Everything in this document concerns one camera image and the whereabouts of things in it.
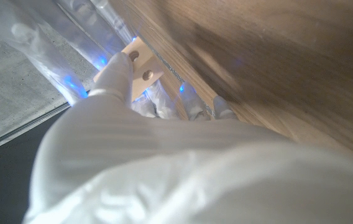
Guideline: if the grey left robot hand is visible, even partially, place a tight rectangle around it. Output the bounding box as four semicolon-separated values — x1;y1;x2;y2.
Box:
22;51;353;224

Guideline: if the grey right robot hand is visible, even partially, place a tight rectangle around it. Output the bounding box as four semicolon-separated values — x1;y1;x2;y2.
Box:
0;0;137;106

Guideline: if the black backdrop stand pole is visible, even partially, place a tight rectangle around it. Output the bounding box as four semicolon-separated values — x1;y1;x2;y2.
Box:
0;102;71;151

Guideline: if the black backdrop curtain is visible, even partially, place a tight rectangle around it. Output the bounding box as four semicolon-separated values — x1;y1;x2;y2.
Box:
0;108;68;224

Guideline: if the small wooden block with holes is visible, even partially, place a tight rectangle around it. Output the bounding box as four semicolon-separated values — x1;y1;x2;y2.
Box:
93;36;165;101

